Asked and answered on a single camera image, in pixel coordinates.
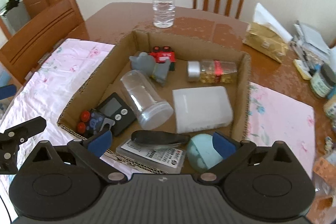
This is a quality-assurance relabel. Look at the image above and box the dark blue toy train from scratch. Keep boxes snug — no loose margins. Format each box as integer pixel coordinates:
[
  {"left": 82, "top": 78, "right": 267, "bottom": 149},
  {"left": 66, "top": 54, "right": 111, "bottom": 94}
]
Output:
[{"left": 76, "top": 109, "right": 116, "bottom": 139}]

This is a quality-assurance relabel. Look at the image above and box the teal round ball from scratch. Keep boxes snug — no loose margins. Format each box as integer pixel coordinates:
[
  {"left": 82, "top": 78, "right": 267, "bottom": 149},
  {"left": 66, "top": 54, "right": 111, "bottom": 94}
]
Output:
[{"left": 186, "top": 134, "right": 223, "bottom": 173}]

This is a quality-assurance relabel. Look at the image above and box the black digital timer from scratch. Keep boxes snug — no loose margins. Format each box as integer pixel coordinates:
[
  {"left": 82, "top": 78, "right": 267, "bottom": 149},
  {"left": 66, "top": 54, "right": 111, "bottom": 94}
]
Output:
[{"left": 96, "top": 92, "right": 136, "bottom": 136}]

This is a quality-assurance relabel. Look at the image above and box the frosted plastic container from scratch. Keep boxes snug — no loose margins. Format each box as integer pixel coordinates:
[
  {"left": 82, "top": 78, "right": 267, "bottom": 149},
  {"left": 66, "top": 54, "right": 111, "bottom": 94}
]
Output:
[{"left": 173, "top": 86, "right": 234, "bottom": 134}]

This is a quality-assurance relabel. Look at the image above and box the clear labelled card case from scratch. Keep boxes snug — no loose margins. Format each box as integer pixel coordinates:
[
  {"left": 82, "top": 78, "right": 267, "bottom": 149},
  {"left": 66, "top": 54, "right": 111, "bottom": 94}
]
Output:
[{"left": 116, "top": 139, "right": 186, "bottom": 174}]

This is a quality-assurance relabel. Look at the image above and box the clear plastic jar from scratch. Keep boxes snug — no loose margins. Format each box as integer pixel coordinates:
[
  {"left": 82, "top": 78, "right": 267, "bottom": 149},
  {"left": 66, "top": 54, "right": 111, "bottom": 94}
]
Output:
[{"left": 120, "top": 70, "right": 174, "bottom": 130}]

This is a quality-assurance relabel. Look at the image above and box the jar of gold capsules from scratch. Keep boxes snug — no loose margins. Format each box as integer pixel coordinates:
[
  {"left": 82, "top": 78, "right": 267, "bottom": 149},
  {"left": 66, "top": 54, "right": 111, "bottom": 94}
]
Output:
[{"left": 187, "top": 60, "right": 238, "bottom": 84}]

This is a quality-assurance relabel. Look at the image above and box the grey toy elephant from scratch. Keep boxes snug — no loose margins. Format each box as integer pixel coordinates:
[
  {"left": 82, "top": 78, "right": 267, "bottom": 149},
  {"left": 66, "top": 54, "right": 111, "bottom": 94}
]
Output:
[{"left": 129, "top": 52, "right": 171, "bottom": 86}]

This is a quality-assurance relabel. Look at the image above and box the pink floral tablecloth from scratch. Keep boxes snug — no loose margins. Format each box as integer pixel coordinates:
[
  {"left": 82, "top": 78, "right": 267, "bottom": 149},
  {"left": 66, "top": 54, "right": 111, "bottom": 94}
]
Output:
[{"left": 1, "top": 39, "right": 315, "bottom": 176}]

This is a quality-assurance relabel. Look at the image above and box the large clear jar black lid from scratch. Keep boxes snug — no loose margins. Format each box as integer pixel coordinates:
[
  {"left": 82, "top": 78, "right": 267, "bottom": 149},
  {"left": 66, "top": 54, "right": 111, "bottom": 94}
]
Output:
[{"left": 313, "top": 157, "right": 335, "bottom": 207}]

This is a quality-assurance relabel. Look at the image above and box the wooden chair left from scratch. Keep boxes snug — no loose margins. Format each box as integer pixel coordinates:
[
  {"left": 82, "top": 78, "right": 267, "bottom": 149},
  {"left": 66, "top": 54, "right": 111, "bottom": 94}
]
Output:
[{"left": 1, "top": 0, "right": 84, "bottom": 85}]

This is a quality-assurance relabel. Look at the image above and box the open cardboard box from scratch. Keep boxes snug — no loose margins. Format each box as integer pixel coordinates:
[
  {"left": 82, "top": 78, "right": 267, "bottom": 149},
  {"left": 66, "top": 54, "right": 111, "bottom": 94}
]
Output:
[{"left": 57, "top": 29, "right": 252, "bottom": 175}]

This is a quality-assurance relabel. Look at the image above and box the black lid glass jar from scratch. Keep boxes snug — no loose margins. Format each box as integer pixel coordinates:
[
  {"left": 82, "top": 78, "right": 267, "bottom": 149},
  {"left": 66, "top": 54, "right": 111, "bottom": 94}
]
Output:
[{"left": 310, "top": 63, "right": 335, "bottom": 98}]

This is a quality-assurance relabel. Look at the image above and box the gold tissue pack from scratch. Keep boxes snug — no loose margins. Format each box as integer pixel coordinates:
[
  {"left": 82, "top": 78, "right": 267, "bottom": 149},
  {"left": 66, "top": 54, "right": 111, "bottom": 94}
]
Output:
[{"left": 243, "top": 3, "right": 293, "bottom": 64}]

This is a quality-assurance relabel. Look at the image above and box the stack of papers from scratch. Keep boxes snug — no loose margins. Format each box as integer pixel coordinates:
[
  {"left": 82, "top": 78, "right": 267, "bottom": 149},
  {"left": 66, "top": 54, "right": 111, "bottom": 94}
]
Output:
[{"left": 292, "top": 21, "right": 330, "bottom": 76}]

